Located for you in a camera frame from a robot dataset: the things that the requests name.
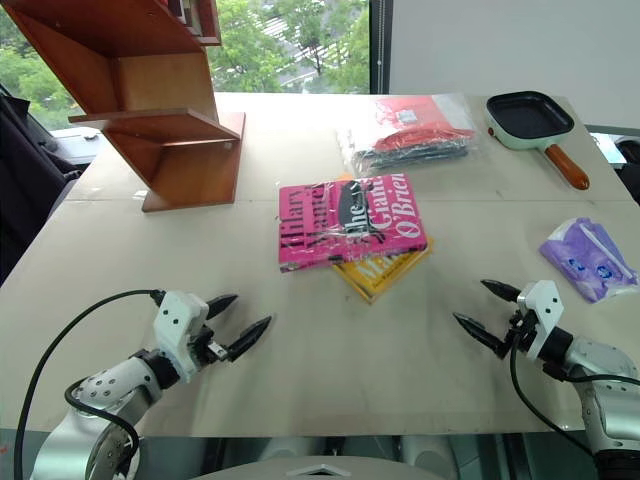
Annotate grey rounded robot torso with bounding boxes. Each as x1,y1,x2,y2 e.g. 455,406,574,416
189,433,461,480

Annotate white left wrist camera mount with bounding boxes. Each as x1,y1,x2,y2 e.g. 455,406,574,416
151,290,211,385

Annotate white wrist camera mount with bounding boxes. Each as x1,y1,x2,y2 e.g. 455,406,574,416
151,290,211,385
515,279,564,362

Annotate dark object beside table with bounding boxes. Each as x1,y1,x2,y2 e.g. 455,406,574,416
612,135,640,207

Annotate brown wooden zigzag bookshelf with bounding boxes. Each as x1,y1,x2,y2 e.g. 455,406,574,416
1,0,247,214

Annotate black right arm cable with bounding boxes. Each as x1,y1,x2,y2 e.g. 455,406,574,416
509,333,640,464

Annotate pink wrapped book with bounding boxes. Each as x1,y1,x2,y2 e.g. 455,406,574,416
276,171,430,274

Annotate clear bag with red clothing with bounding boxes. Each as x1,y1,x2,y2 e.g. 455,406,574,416
334,93,477,177

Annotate yellow book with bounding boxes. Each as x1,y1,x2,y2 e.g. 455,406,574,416
331,236,435,306

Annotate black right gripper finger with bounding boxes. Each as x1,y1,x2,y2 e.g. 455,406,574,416
480,278,524,304
452,312,511,359

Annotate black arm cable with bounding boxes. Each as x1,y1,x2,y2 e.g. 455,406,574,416
13,288,167,480
509,333,640,464

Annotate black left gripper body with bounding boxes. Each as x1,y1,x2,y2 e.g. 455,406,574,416
188,323,231,374

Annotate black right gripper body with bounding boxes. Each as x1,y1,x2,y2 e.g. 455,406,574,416
504,303,540,358

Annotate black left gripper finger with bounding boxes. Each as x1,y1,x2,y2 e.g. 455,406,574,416
226,314,273,363
205,293,240,322

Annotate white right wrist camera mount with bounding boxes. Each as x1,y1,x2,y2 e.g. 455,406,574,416
515,279,564,362

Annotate black chair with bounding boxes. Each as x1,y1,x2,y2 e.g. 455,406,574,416
0,82,84,289

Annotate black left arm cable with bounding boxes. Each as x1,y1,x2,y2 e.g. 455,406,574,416
13,288,167,480

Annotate purple tissue pack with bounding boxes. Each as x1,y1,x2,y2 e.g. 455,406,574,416
538,216,640,305

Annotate green pan with orange handle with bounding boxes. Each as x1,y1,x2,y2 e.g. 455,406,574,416
485,89,591,192

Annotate dark window frame post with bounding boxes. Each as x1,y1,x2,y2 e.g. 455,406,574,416
368,0,392,95

